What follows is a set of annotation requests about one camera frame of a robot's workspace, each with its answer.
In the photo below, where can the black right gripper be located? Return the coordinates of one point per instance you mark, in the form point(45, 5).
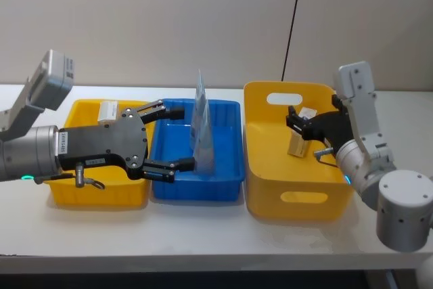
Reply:
point(329, 130)

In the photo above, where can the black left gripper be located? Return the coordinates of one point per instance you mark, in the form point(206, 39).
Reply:
point(105, 143)

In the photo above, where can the small beige cardboard box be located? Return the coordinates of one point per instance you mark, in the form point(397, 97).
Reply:
point(297, 147)

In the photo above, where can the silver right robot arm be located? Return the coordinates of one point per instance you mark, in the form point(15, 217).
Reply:
point(400, 207)

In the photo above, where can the blue plastic bin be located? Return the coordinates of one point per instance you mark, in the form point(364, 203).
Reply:
point(179, 147)

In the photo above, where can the clear plastic pouch, blue print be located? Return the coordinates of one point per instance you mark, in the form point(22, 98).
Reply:
point(203, 133)

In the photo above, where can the small white carton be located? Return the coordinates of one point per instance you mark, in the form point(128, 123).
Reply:
point(107, 111)

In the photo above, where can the shallow yellow plastic bin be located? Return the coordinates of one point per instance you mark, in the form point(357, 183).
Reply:
point(101, 194)

